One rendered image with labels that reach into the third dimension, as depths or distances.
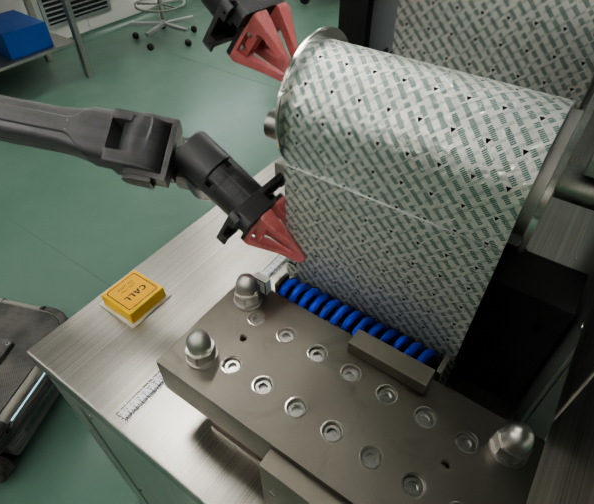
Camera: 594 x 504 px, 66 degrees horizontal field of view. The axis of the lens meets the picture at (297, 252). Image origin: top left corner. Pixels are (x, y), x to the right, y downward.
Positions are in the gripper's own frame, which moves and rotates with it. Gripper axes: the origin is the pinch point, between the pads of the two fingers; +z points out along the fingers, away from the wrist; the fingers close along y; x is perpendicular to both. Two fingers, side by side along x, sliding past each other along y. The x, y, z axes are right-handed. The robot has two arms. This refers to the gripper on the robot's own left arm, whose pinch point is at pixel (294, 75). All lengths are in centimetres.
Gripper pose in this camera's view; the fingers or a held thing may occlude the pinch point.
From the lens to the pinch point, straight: 56.2
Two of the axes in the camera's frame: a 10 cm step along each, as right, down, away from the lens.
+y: -5.9, 5.3, -6.1
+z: 6.4, 7.7, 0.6
